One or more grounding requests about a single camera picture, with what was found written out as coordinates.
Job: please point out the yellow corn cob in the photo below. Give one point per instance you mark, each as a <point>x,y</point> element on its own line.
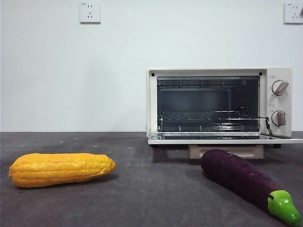
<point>59,170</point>

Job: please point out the white wall socket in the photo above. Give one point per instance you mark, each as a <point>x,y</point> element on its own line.
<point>90,13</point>
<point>292,13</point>

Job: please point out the cream Toshiba toaster oven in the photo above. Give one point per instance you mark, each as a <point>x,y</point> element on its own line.
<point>279,102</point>

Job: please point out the oven timer knob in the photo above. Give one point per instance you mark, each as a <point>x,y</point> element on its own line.
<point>279,118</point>

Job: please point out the purple eggplant with green stem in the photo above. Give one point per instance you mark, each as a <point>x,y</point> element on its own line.
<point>236,175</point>

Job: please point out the oven temperature knob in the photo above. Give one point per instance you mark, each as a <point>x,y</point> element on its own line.
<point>280,88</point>

